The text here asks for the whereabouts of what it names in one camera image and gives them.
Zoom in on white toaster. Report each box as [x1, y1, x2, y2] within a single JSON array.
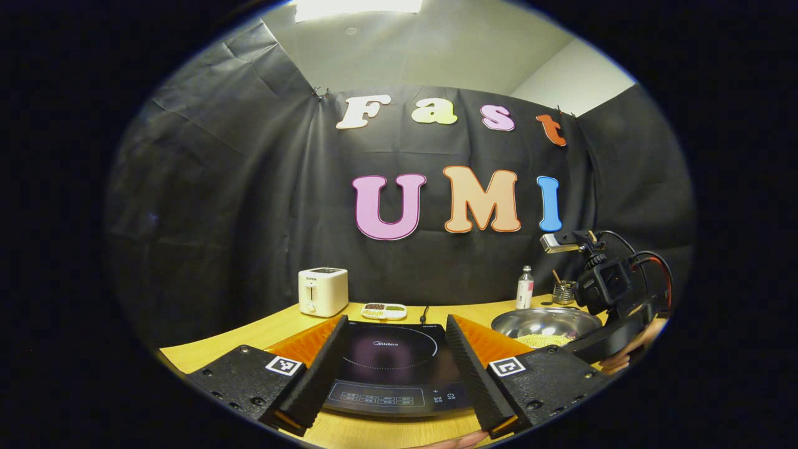
[[298, 268, 349, 318]]

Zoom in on red and black gripper cable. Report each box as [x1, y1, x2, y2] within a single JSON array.
[[631, 251, 675, 309]]

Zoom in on glass jar with sticks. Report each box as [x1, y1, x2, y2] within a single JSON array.
[[552, 269, 577, 306]]

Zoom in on black backdrop cloth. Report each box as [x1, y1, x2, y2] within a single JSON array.
[[106, 19, 696, 369]]

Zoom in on pile of yellow soybeans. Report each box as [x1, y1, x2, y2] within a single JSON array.
[[516, 334, 571, 349]]

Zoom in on stainless steel pot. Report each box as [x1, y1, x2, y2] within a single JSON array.
[[491, 306, 604, 349]]

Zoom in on white divided dish of beans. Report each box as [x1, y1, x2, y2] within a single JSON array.
[[361, 302, 408, 321]]

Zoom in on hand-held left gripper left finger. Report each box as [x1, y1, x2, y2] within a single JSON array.
[[186, 315, 349, 437]]

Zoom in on ceiling light panel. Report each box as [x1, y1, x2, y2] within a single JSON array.
[[294, 0, 423, 22]]

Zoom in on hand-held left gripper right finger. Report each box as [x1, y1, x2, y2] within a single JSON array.
[[445, 314, 615, 440]]

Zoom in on black induction cooktop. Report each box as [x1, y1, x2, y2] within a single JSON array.
[[321, 321, 474, 417]]

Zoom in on clear bottle with pink label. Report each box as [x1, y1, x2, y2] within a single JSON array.
[[516, 266, 535, 310]]

